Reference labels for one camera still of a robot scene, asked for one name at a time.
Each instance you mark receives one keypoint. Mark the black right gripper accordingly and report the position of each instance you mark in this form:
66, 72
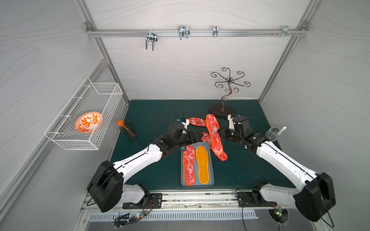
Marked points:
228, 134

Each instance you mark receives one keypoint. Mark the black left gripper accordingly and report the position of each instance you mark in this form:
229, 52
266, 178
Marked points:
190, 136

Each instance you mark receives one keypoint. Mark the red insole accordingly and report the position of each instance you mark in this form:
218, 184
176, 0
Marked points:
197, 122
189, 158
213, 127

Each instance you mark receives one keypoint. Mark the yellow insole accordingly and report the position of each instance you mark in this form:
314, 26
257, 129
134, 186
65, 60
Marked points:
203, 161
183, 165

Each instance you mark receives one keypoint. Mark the blue plastic storage tray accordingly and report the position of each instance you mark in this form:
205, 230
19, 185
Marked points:
211, 173

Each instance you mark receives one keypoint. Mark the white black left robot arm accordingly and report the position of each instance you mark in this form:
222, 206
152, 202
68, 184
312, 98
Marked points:
108, 184

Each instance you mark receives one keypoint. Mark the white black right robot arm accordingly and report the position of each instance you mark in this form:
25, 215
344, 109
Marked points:
313, 194

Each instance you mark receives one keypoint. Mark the red insole under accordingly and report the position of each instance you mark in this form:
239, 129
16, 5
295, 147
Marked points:
206, 138

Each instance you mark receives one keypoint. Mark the red insole top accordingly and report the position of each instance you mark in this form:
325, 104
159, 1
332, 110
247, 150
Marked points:
197, 122

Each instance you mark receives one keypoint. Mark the bronze scroll jewelry stand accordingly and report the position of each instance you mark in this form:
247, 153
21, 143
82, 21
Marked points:
230, 86

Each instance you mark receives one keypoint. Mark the clear measuring cup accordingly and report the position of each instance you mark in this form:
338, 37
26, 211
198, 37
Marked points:
273, 133

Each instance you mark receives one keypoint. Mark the metal hook small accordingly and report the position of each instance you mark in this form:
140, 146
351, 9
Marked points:
215, 31

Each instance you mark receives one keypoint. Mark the metal hook middle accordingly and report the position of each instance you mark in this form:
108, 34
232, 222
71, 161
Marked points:
183, 32

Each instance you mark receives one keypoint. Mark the white vent strip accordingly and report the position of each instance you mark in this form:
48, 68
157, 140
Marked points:
162, 215

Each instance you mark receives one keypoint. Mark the orange patterned bowl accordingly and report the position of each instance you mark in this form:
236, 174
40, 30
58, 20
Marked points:
89, 122

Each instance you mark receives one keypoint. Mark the metal hook left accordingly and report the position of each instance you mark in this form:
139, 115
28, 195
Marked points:
151, 38

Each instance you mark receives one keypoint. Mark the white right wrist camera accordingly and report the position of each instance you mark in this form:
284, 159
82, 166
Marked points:
230, 120

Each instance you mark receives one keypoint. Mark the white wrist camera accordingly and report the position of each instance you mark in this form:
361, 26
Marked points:
230, 120
184, 121

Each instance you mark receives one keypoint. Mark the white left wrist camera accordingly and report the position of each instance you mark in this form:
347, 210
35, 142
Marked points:
184, 121

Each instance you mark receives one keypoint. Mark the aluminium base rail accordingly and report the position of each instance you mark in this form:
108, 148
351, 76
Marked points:
199, 199

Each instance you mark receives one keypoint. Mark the white wire basket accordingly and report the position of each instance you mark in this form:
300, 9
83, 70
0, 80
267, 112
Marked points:
89, 97

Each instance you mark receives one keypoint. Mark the metal bracket right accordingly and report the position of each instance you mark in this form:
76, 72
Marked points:
285, 33

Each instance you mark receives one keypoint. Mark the aluminium top rail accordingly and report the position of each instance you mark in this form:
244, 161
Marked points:
201, 33

